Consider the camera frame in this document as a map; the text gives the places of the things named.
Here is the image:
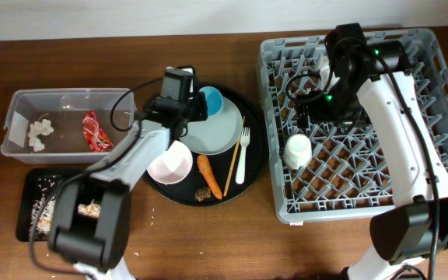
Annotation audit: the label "light blue plastic cup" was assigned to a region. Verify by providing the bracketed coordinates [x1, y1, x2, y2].
[200, 86, 223, 117]

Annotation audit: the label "crumpled white tissue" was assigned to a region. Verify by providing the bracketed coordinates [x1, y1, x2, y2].
[27, 119, 54, 152]

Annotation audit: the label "white label in bin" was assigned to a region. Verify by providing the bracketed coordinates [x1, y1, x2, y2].
[9, 112, 29, 148]

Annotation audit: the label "pink bowl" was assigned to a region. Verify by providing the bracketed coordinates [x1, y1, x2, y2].
[147, 141, 193, 184]

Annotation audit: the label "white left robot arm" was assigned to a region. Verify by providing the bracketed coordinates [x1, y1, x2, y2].
[39, 91, 207, 279]

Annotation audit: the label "round black tray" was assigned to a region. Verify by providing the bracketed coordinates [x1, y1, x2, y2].
[145, 84, 269, 207]

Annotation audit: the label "light grey plate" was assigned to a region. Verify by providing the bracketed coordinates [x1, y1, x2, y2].
[180, 97, 243, 155]

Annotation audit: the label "black rectangular food tray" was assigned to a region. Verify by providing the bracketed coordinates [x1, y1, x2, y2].
[16, 168, 82, 242]

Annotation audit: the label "brown food scrap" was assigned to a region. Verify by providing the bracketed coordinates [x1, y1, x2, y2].
[194, 187, 212, 202]

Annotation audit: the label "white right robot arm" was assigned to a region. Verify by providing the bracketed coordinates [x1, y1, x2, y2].
[289, 23, 448, 279]

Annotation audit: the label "white plastic cup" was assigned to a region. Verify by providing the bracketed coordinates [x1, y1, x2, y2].
[283, 134, 312, 170]

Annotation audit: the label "grey dishwasher rack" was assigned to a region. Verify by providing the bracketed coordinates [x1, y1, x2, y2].
[257, 28, 448, 225]

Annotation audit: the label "rice and peanut scraps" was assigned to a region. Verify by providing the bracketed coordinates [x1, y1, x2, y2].
[29, 174, 103, 238]

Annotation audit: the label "white plastic fork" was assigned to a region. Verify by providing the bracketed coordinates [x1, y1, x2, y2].
[235, 127, 250, 184]

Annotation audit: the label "red snack wrapper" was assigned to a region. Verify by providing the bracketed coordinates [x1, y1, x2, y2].
[82, 110, 113, 152]

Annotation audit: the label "wooden chopstick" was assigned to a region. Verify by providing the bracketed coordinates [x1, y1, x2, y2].
[223, 116, 246, 197]

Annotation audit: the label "clear plastic waste bin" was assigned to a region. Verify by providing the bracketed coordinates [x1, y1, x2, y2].
[0, 88, 136, 164]

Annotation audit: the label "orange carrot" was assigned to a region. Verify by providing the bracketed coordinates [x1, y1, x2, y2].
[197, 155, 223, 200]

